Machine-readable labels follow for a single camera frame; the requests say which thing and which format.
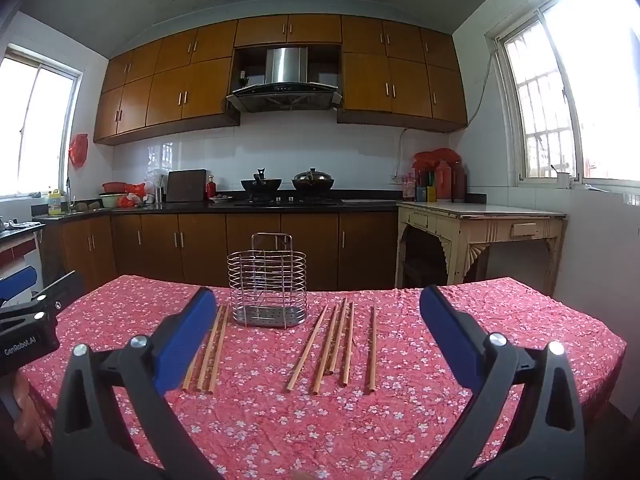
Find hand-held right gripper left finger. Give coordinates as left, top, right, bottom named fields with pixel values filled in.
left=52, top=286, right=221, bottom=480

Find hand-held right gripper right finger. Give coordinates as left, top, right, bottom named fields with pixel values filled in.
left=419, top=285, right=586, bottom=480

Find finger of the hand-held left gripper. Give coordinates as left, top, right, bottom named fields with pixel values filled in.
left=0, top=270, right=85, bottom=319
left=0, top=266, right=40, bottom=306

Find wooden chopstick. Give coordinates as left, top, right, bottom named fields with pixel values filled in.
left=340, top=301, right=356, bottom=387
left=196, top=304, right=224, bottom=393
left=285, top=304, right=330, bottom=393
left=207, top=304, right=231, bottom=395
left=311, top=304, right=341, bottom=396
left=181, top=352, right=200, bottom=393
left=367, top=305, right=377, bottom=394
left=326, top=297, right=349, bottom=376

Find steel wire chopstick holder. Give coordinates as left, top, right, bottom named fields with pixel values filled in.
left=226, top=232, right=307, bottom=329

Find person's left hand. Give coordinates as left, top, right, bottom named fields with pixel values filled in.
left=11, top=372, right=51, bottom=461

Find white tiled side counter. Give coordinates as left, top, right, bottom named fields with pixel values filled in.
left=0, top=220, right=46, bottom=268

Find cream wooden side table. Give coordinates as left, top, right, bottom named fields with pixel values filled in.
left=395, top=200, right=567, bottom=297

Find brown base cabinets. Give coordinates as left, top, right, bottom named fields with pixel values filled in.
left=37, top=210, right=401, bottom=293

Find black kitchen countertop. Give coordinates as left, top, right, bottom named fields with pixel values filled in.
left=32, top=190, right=488, bottom=221

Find hanging red plastic bag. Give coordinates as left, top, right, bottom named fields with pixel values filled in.
left=69, top=133, right=89, bottom=168

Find white plastic bag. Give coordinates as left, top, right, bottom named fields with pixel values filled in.
left=145, top=169, right=168, bottom=196

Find red floral tablecloth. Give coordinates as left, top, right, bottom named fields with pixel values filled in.
left=17, top=274, right=628, bottom=480

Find dark wooden cutting board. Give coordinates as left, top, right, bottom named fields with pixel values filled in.
left=165, top=169, right=208, bottom=203

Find dark red thermos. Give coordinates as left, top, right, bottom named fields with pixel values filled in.
left=451, top=160, right=468, bottom=203

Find window beside sink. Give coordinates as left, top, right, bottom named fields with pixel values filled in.
left=0, top=45, right=83, bottom=201

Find bright red thermos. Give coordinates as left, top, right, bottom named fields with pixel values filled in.
left=435, top=159, right=453, bottom=203

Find black gas stove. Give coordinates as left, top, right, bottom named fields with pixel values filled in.
left=234, top=196, right=341, bottom=207

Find black open wok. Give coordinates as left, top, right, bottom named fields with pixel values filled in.
left=240, top=168, right=283, bottom=196

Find red bag over thermoses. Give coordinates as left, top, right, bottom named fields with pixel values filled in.
left=414, top=148, right=457, bottom=173

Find wok with metal lid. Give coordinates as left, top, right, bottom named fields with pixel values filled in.
left=292, top=168, right=335, bottom=193

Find barred window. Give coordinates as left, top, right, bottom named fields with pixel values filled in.
left=485, top=0, right=640, bottom=183

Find steel range hood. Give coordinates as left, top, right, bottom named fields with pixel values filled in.
left=226, top=47, right=343, bottom=113

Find brown cabinet above hood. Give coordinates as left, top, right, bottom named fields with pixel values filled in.
left=233, top=13, right=343, bottom=48

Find white wall cable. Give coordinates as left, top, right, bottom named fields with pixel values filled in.
left=396, top=50, right=496, bottom=178

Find wide brown wall cabinet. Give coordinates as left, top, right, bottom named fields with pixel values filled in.
left=93, top=19, right=242, bottom=147

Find brown corner wall cabinet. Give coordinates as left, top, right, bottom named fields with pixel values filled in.
left=336, top=15, right=469, bottom=134

